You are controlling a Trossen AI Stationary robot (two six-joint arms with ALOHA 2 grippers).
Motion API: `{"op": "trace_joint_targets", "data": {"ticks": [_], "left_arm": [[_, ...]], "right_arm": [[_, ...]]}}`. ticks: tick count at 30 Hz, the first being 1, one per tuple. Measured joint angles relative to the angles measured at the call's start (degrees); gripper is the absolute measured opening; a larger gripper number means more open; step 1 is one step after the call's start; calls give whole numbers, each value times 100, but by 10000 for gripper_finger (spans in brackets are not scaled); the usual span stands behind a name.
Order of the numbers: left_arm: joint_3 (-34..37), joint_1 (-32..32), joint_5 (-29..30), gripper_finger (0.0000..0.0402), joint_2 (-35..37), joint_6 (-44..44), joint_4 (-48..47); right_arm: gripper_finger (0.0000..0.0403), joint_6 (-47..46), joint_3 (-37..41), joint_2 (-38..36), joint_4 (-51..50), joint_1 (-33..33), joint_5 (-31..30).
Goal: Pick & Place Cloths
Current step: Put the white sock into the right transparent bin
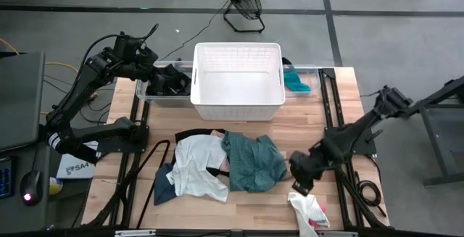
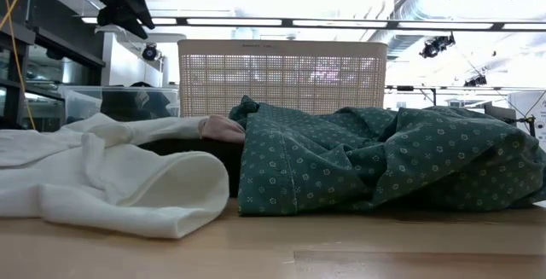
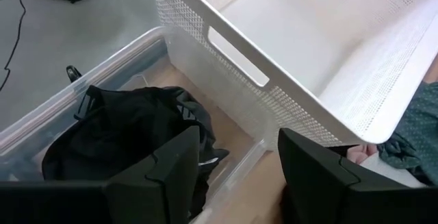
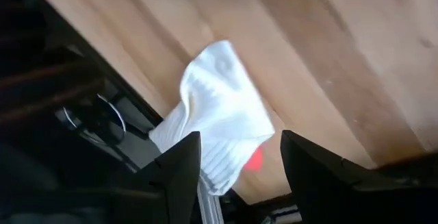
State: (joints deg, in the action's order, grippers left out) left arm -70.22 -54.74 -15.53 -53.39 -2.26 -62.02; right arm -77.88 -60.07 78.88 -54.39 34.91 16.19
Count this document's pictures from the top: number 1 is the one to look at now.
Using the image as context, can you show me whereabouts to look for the teal dotted shirt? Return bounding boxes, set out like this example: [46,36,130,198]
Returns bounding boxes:
[221,131,291,194]

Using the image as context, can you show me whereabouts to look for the black left frame rails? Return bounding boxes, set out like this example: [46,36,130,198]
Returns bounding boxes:
[83,66,157,228]

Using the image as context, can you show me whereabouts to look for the black front frame bar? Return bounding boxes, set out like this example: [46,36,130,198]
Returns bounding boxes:
[0,225,464,237]

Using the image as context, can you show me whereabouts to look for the clear plastic bin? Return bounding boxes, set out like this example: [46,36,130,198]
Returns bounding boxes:
[136,59,195,107]
[282,65,322,99]

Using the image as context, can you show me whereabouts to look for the grey desk with keyboard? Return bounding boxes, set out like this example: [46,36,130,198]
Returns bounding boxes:
[0,141,52,233]

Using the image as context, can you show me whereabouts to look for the white t-shirt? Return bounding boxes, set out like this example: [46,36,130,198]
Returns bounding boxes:
[170,134,230,204]

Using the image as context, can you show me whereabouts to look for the yellow and blue ball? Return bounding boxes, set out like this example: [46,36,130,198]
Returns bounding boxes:
[49,177,64,196]

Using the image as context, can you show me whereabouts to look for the white sock pink accents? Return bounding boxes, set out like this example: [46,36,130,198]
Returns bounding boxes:
[288,192,331,237]

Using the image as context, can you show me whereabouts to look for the navy blue cloth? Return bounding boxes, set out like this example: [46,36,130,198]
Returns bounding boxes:
[153,162,178,206]

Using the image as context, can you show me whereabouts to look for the dark red looped cable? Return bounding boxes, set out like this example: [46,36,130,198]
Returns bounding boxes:
[136,139,171,229]

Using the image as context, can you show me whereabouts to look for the black computer mouse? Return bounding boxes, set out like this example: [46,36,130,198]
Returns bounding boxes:
[20,170,44,207]

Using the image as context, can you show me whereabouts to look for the white plastic laundry basket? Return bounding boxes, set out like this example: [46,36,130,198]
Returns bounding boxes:
[190,41,286,122]

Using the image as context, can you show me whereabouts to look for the black frame rails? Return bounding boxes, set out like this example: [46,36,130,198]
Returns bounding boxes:
[83,66,157,228]
[318,67,389,229]

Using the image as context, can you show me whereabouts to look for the grey metal stand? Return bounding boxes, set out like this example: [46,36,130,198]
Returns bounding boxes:
[398,75,464,187]

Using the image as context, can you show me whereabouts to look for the black fuzzy garment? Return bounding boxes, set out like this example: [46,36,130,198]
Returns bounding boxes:
[155,62,192,86]

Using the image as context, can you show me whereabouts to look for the backlit keyboard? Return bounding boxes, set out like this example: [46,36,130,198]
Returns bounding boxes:
[0,157,15,199]

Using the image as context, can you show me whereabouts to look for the black floor cables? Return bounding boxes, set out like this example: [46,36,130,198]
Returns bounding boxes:
[43,73,117,125]

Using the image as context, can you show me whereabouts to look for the teal sock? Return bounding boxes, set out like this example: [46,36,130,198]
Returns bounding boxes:
[283,70,312,93]

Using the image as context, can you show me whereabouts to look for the black fan power cable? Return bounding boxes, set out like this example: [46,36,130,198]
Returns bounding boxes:
[159,0,231,62]

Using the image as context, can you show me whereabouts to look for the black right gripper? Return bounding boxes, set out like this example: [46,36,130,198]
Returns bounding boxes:
[289,146,327,196]

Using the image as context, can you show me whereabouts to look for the black right frame rails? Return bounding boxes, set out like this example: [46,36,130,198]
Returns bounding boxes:
[318,67,389,229]

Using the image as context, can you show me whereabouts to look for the coiled black cable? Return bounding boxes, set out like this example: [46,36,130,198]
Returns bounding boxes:
[354,155,387,218]

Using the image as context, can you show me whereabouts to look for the white cardboard box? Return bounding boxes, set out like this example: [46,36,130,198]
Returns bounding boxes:
[56,141,99,180]

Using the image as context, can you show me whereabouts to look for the yellow floor cable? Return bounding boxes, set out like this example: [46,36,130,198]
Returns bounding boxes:
[0,37,99,117]

